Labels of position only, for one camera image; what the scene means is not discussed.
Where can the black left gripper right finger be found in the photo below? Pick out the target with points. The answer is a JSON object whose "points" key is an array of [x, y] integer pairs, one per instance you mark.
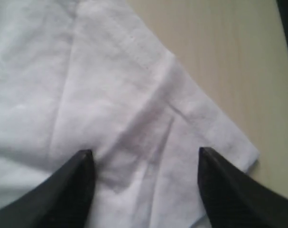
{"points": [[234, 200]]}

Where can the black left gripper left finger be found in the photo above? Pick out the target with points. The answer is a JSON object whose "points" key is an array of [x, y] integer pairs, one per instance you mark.
{"points": [[62, 201]]}

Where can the white t-shirt with red lettering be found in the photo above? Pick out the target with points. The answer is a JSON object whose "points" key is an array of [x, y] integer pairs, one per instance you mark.
{"points": [[88, 74]]}

